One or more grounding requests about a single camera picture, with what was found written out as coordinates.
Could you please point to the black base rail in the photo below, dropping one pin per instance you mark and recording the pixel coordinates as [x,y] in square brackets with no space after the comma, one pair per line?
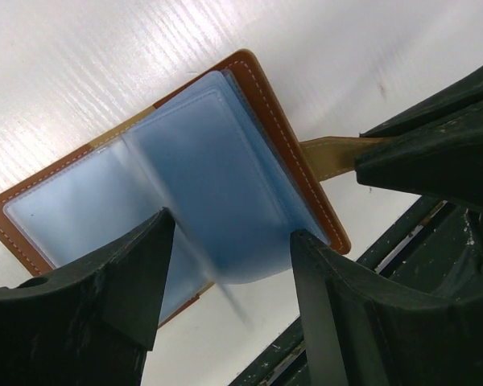
[430,247]

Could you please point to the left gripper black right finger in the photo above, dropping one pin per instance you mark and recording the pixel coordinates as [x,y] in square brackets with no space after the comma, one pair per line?
[360,328]

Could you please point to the brown leather card holder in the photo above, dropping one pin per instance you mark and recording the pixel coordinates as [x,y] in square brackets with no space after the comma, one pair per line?
[220,154]

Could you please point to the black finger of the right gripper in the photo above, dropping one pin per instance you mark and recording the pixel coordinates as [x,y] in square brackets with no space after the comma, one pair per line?
[441,159]
[453,99]

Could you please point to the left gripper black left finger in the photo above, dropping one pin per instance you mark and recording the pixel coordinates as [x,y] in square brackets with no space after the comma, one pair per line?
[93,321]

